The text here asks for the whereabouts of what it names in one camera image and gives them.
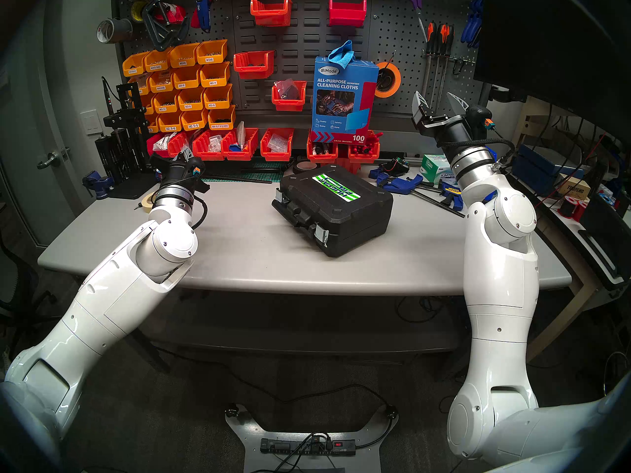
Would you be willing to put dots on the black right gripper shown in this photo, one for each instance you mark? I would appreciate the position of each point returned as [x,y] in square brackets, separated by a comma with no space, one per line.
[450,129]

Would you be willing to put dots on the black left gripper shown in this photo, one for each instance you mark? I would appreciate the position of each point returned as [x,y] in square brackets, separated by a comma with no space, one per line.
[175,174]

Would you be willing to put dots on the black tool box green sticker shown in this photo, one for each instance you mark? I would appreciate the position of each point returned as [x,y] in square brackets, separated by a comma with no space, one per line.
[340,216]

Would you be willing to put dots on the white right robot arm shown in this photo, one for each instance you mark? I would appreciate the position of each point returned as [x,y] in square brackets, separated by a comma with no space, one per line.
[503,289]

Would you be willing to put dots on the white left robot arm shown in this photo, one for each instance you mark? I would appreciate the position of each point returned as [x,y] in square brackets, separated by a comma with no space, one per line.
[113,289]

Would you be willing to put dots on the green white wipes box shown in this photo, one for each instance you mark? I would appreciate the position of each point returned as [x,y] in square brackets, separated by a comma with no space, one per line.
[434,166]

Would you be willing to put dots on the blue cleaning cloths box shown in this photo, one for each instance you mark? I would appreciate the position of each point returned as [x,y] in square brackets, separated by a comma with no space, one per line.
[345,97]

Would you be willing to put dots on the blue storage box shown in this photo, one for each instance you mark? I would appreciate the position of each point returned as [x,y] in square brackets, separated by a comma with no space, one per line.
[535,169]

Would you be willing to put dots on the brown cardboard box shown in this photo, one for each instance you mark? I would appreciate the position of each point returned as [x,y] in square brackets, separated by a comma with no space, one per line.
[574,187]

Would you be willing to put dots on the red plastic bin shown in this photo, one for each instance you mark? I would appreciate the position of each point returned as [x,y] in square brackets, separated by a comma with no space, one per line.
[365,156]
[254,68]
[177,144]
[271,16]
[241,155]
[288,105]
[209,155]
[355,166]
[323,157]
[276,156]
[154,144]
[347,15]

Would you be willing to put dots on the clear bag of parts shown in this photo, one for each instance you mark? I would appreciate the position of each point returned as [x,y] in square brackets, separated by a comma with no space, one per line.
[278,143]
[287,88]
[215,144]

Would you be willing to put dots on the yellow screw bin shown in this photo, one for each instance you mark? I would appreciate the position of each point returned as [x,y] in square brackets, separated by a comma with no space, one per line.
[171,124]
[218,100]
[194,122]
[183,59]
[222,121]
[187,81]
[161,84]
[157,64]
[154,126]
[142,85]
[166,105]
[133,69]
[215,78]
[148,106]
[212,55]
[191,102]

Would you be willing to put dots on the black carabiner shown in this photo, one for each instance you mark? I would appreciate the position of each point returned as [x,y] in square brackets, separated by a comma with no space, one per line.
[455,67]

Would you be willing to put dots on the orange tape roll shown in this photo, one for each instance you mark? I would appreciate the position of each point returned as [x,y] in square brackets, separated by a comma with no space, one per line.
[397,80]

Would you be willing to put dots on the clear blister pack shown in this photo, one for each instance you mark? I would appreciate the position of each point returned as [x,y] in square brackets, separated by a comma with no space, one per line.
[241,134]

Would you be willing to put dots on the beige masking tape roll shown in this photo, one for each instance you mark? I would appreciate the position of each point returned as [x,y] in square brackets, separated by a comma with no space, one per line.
[146,203]

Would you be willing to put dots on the orange black screwdriver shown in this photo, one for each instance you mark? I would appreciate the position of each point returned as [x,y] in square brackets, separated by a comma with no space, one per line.
[450,36]
[442,36]
[430,36]

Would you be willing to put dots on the green cutting mat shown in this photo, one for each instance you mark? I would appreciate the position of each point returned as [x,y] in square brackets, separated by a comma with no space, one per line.
[261,171]

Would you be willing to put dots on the black metal fixture stand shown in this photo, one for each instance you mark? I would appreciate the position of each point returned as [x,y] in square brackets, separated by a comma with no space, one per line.
[123,122]

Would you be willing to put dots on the blue yellow bar clamp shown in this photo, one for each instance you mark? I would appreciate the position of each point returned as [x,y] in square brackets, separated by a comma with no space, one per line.
[451,193]

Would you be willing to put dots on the blue bench vise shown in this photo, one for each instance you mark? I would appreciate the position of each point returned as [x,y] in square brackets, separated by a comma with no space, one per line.
[98,184]

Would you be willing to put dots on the blue plastic object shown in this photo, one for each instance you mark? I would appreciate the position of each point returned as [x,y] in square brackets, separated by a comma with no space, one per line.
[490,196]

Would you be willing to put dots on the black tape roll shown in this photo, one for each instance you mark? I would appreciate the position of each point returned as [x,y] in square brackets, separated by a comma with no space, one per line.
[297,168]

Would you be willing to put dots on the blue microfiber cloth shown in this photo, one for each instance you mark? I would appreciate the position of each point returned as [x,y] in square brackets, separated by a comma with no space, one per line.
[341,53]

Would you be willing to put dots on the black monitor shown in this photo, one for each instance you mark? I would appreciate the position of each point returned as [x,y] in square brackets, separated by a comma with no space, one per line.
[552,43]

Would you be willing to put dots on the black metal clamp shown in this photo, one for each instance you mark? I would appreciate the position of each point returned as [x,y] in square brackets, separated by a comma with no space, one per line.
[153,31]

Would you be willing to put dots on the yellow tape roll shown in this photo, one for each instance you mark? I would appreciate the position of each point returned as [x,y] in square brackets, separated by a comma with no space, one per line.
[134,11]

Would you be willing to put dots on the dark table leg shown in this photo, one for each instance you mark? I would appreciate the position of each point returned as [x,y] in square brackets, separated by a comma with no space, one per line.
[153,354]

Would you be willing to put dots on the black white equipment case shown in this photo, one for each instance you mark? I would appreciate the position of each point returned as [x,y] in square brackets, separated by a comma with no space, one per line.
[606,240]

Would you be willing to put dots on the black office chair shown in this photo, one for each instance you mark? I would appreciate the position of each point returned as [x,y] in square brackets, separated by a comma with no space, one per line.
[17,285]

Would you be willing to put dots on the beige wooden side table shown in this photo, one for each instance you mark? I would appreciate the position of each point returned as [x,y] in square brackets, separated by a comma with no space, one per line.
[557,329]

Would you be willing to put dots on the black power strip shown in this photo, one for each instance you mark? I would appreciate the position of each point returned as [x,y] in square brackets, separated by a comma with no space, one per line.
[286,446]

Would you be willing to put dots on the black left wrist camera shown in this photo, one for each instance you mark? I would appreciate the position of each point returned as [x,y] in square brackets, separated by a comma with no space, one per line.
[195,165]

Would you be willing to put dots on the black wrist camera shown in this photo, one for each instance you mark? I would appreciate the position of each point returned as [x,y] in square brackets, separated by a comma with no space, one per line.
[478,115]
[195,165]

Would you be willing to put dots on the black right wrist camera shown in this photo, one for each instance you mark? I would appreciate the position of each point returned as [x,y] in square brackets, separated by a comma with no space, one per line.
[478,115]

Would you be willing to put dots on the black monitor mount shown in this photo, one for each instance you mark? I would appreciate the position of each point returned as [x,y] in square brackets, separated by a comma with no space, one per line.
[500,93]

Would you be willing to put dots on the white light switch plate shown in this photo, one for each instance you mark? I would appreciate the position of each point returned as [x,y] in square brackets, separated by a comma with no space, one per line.
[91,122]

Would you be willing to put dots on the grey duct tape roll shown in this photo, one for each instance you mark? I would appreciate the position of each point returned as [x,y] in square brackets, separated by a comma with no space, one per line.
[121,31]

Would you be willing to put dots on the dark pegboard wall panel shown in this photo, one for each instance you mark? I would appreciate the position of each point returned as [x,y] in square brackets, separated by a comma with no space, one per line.
[305,38]

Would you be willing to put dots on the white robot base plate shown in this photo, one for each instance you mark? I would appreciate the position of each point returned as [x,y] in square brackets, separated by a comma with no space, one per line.
[246,442]

